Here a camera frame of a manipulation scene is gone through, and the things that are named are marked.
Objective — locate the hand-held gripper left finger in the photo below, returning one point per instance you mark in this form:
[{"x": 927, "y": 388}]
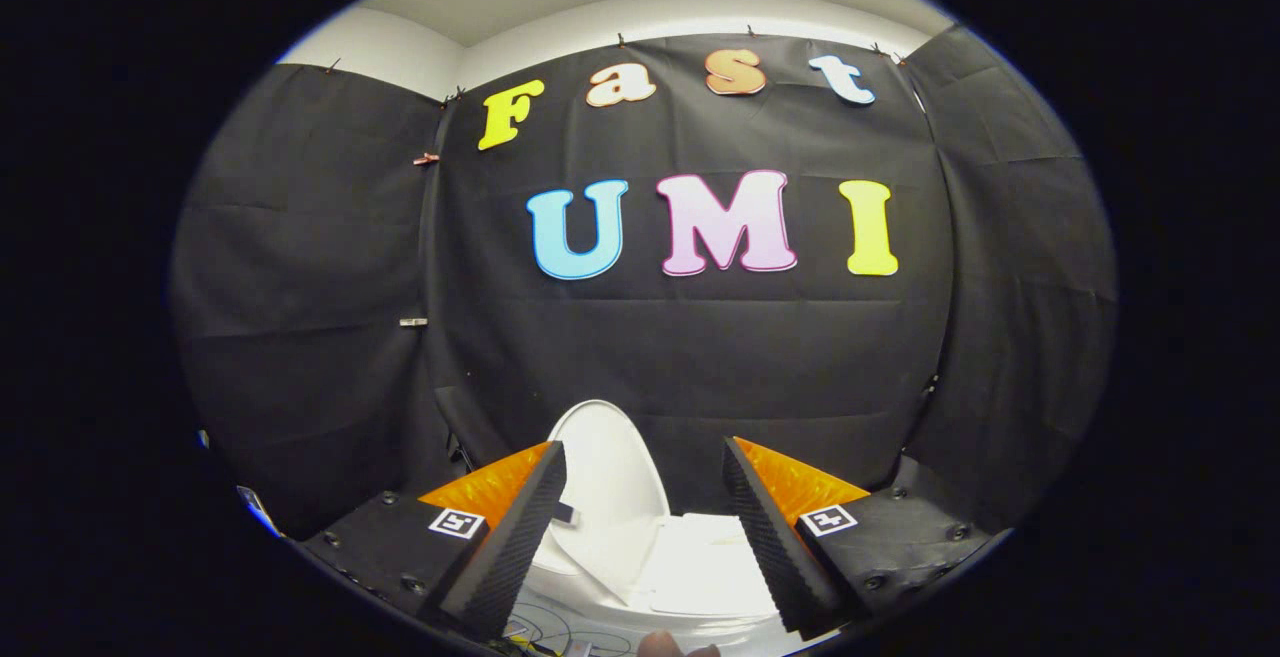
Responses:
[{"x": 515, "y": 547}]

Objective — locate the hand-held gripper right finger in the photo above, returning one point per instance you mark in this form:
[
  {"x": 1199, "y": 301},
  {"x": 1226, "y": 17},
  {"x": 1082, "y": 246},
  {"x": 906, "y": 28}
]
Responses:
[{"x": 775, "y": 542}]

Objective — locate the black round lid tag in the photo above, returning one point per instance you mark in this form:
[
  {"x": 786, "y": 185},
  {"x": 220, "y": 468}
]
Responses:
[{"x": 567, "y": 514}]

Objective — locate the white toilet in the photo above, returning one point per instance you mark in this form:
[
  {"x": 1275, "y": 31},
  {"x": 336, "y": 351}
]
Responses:
[{"x": 710, "y": 567}]

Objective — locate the black backdrop cloth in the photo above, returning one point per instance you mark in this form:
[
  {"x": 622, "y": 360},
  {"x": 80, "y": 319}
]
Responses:
[{"x": 700, "y": 357}]

